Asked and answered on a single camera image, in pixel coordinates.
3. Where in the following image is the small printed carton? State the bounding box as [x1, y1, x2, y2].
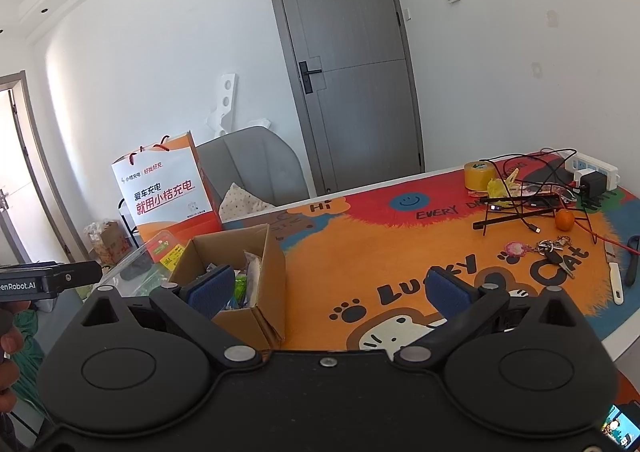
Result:
[82, 221, 127, 265]

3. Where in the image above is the brown cardboard box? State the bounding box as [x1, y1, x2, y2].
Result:
[167, 224, 287, 351]

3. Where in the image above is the black charger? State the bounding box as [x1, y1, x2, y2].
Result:
[582, 173, 609, 198]

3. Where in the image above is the open grey side door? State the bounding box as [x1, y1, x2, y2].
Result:
[0, 72, 77, 263]

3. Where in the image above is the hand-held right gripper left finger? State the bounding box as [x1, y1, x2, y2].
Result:
[65, 264, 262, 373]

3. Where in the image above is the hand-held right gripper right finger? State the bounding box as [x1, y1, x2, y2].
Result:
[394, 266, 593, 371]

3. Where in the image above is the black metal stand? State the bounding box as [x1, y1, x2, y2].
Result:
[472, 192, 599, 246]

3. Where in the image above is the orange and white paper bag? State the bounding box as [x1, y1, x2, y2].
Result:
[111, 132, 224, 251]

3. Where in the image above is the bunch of keys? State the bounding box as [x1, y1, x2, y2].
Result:
[532, 237, 576, 279]

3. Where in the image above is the black cable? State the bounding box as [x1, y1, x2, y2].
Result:
[485, 148, 579, 233]

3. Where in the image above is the white-handled knife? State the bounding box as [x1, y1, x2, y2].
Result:
[605, 242, 625, 304]

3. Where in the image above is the grey chair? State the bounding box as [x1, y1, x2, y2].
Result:
[194, 126, 311, 209]

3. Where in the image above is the yellow tape roll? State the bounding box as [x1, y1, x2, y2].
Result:
[464, 162, 496, 193]

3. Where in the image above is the person's left hand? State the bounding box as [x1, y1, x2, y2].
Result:
[0, 331, 25, 414]

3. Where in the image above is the white foam board with holes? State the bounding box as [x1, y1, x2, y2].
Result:
[206, 73, 239, 138]

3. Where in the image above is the red cable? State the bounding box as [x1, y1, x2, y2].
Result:
[570, 212, 640, 253]

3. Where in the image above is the black door handle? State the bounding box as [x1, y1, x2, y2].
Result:
[298, 60, 324, 94]

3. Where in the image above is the clear plastic bin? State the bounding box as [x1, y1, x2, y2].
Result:
[97, 232, 189, 299]

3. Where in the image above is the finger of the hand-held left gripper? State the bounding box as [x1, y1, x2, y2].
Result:
[44, 259, 104, 296]

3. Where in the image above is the green cloth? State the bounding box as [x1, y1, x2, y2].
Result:
[14, 309, 47, 409]

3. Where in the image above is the white power strip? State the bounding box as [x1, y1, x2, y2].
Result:
[565, 155, 620, 191]

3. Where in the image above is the dotted beige cushion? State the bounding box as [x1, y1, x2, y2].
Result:
[219, 183, 277, 223]

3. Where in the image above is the phone with lit screen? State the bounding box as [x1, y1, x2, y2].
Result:
[600, 404, 639, 448]

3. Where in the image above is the dark flat pad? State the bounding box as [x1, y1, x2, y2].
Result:
[520, 167, 572, 183]

